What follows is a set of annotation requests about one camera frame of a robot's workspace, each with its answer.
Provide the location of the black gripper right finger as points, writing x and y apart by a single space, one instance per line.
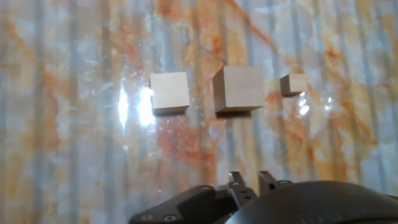
265 183

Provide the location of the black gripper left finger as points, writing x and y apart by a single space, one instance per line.
241 193

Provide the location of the small wooden cube block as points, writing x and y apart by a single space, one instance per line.
295 84

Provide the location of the large wooden cube block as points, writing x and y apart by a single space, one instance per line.
241 88

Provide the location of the medium wooden cube block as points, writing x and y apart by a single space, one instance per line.
169 93

